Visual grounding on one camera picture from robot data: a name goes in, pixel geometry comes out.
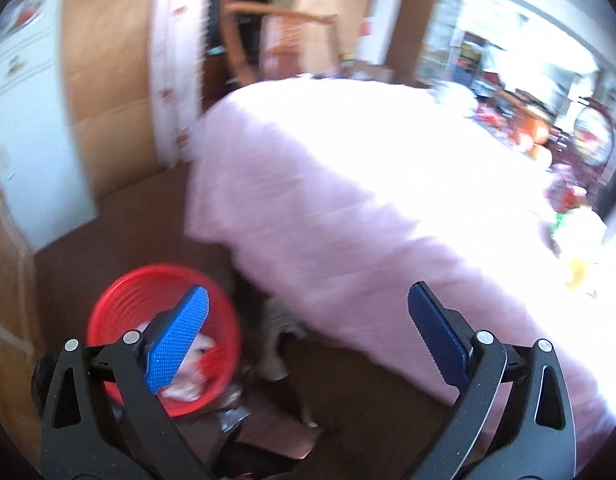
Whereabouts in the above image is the pink floral tablecloth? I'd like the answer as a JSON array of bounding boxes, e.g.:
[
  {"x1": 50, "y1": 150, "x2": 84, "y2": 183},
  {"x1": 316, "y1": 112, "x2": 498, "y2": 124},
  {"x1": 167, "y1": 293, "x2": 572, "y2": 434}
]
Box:
[{"x1": 186, "y1": 78, "x2": 616, "y2": 445}]

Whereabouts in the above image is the embroidered round table screen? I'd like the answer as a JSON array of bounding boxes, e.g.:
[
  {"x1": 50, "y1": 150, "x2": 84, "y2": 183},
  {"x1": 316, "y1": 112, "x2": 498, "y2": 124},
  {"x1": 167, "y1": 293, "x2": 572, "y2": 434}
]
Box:
[{"x1": 572, "y1": 98, "x2": 616, "y2": 174}]

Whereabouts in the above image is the floral curtain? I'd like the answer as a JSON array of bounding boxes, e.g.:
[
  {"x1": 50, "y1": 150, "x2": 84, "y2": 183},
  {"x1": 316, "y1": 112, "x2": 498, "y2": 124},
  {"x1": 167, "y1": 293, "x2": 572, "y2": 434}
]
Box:
[{"x1": 148, "y1": 0, "x2": 210, "y2": 168}]

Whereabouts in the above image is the white cabinet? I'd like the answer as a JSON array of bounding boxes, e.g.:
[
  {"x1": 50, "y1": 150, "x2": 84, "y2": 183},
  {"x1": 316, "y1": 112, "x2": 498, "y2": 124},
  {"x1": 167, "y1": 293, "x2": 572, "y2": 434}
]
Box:
[{"x1": 0, "y1": 0, "x2": 96, "y2": 250}]

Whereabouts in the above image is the red mesh waste basket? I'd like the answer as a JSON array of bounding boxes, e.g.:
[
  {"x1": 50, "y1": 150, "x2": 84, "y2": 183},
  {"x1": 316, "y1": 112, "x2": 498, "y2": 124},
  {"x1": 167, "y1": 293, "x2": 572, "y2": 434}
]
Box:
[{"x1": 87, "y1": 264, "x2": 241, "y2": 417}]

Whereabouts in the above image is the wooden chair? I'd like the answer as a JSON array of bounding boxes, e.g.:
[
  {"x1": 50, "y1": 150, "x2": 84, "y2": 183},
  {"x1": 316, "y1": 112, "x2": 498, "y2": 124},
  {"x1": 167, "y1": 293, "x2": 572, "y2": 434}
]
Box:
[{"x1": 219, "y1": 0, "x2": 343, "y2": 87}]

